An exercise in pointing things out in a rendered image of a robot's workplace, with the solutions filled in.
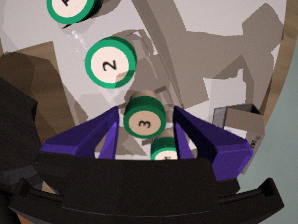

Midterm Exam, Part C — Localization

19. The grey flat mat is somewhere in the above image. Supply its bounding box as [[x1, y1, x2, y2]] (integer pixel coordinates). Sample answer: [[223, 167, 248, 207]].
[[0, 0, 286, 159]]

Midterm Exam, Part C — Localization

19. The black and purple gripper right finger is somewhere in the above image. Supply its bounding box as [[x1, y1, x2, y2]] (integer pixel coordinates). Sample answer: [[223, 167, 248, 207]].
[[172, 106, 253, 181]]

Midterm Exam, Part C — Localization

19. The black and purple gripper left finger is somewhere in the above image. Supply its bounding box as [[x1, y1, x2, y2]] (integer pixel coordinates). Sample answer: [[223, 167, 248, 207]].
[[39, 106, 120, 159]]

